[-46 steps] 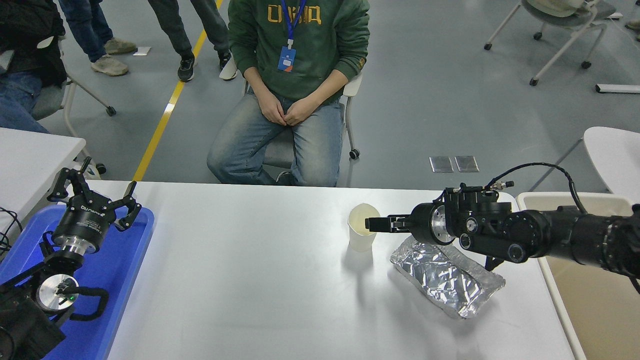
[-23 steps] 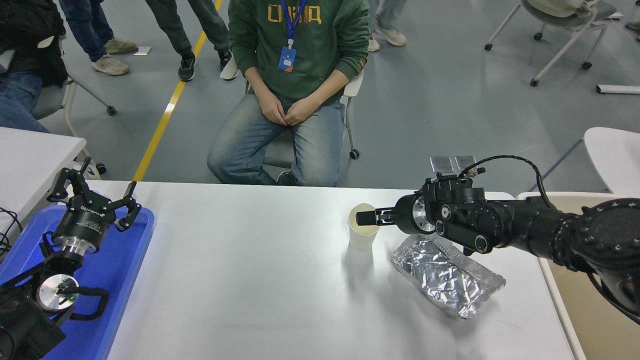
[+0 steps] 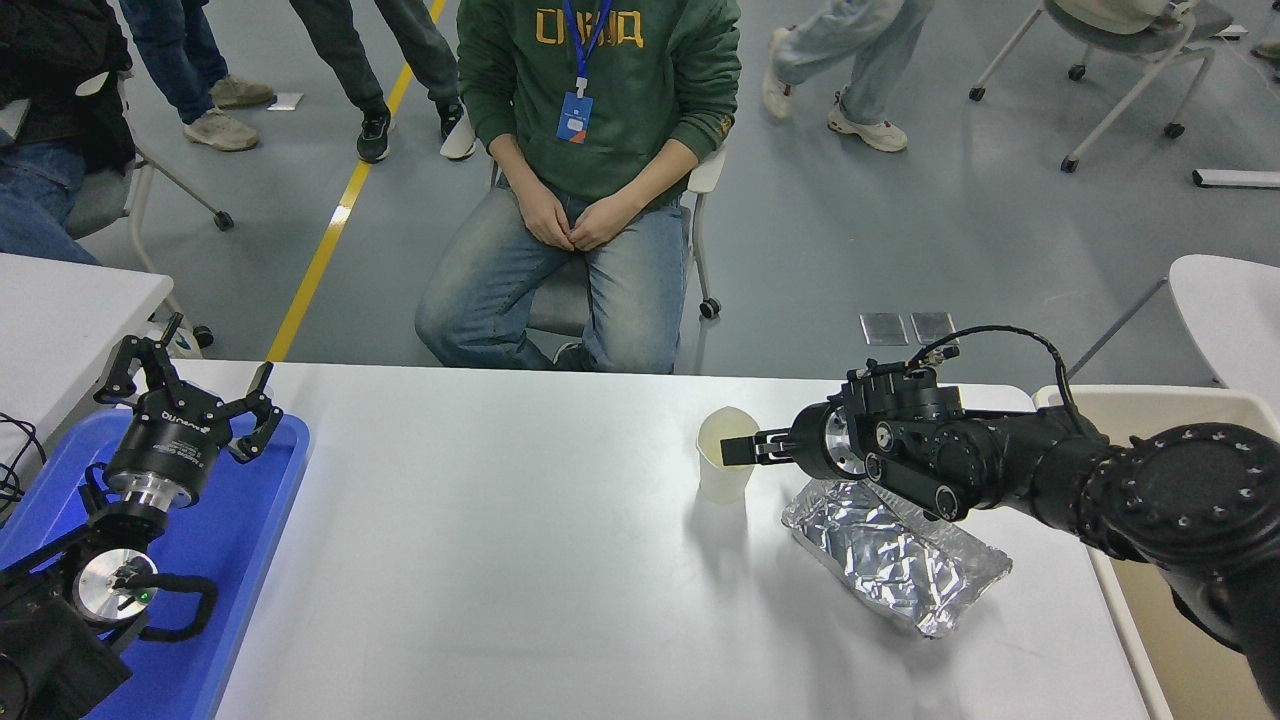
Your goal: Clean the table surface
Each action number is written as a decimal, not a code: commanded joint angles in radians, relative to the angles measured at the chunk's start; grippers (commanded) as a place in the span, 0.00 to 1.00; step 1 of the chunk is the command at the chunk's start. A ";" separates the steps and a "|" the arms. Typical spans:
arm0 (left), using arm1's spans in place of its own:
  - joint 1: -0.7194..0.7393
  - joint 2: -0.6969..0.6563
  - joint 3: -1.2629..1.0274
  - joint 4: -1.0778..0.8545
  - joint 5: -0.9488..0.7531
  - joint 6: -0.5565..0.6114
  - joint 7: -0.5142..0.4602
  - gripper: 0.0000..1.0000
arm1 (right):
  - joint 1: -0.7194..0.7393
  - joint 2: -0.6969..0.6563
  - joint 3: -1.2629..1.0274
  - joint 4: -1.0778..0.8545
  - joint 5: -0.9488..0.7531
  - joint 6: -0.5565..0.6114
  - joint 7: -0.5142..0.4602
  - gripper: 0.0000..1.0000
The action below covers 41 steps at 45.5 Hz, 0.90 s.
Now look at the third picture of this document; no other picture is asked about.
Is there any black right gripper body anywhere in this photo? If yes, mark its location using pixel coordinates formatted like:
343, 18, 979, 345
790, 401, 843, 482

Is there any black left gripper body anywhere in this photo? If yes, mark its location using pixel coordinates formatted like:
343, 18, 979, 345
110, 390, 235, 491

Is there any white paper cup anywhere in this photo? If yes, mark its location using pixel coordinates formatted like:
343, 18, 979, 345
696, 406, 765, 505

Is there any silver foil tray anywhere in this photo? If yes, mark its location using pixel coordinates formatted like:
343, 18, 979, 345
780, 478, 1012, 639

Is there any person's left hand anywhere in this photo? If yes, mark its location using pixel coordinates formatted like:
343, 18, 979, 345
568, 193, 643, 253

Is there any person's right hand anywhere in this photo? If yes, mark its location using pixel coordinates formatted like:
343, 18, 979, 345
517, 183, 578, 252

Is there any white side table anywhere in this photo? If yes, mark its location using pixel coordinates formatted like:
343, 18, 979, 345
0, 253, 174, 479

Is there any blue plastic tray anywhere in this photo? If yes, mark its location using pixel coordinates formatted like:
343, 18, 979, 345
0, 408, 311, 720

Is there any grey wheeled chair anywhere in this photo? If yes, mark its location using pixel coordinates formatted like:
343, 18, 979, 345
968, 0, 1236, 174
65, 70, 236, 359

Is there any grey chair with white armrests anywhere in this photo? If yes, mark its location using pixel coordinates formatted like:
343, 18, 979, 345
438, 108, 729, 373

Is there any large pale plastic bin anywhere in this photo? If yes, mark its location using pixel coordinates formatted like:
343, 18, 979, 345
1033, 385, 1280, 720

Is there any white bar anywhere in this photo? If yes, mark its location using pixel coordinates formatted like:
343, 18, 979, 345
1192, 168, 1280, 189

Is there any black cable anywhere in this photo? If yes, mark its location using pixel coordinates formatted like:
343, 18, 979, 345
0, 413, 47, 521

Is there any blue lanyard with badge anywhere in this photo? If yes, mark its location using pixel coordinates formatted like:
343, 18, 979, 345
556, 0, 613, 145

